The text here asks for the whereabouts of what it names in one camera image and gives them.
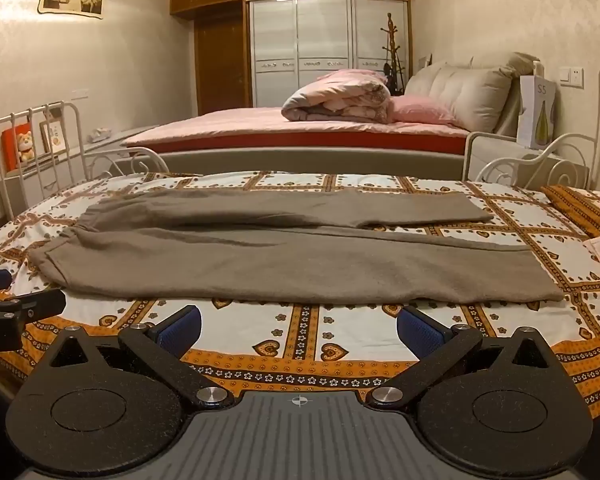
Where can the brown wooden door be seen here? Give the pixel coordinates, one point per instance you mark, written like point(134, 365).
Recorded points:
point(222, 60)

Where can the white nightstand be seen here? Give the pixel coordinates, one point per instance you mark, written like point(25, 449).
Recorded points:
point(525, 160)

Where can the grey-brown pants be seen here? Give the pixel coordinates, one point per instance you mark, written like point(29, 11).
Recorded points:
point(280, 260)

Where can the orange patterned pillow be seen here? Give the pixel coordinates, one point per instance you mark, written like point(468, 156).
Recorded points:
point(585, 207)

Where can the white low cabinet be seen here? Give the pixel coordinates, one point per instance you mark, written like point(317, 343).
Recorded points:
point(100, 152)

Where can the wall socket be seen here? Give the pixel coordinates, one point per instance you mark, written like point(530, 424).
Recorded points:
point(80, 93)

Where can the folded pink quilt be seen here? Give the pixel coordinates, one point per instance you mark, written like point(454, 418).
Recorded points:
point(340, 97)

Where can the heart patterned bed sheet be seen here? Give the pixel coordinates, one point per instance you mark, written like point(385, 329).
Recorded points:
point(355, 330)

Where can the wall light switch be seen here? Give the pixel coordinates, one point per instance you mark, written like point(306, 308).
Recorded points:
point(572, 76)

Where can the grey bed base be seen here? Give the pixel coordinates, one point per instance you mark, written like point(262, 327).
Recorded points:
point(305, 162)

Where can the white and wooden wardrobe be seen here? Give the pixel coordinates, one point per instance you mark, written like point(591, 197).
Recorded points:
point(325, 35)

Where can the small white object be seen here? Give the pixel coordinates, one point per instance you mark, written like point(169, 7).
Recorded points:
point(100, 134)

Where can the beige padded headboard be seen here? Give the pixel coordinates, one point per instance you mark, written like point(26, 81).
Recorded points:
point(470, 90)

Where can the wooden coat rack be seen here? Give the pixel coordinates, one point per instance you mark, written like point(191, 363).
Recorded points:
point(391, 42)

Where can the small picture frame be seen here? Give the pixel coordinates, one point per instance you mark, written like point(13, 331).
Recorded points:
point(55, 137)

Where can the white box with bottle print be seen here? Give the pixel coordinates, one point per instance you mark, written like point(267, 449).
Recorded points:
point(536, 110)

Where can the pink bed sheet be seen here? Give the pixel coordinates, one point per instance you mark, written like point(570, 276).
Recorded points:
point(230, 127)

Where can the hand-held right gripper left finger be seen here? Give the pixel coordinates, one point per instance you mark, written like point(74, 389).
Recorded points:
point(180, 332)

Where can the orange box with bear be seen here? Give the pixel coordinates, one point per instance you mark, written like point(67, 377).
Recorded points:
point(11, 145)

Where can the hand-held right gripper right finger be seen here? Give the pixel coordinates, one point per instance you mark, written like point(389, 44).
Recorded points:
point(416, 332)

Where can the pink pillow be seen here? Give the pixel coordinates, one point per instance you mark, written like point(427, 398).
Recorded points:
point(422, 110)

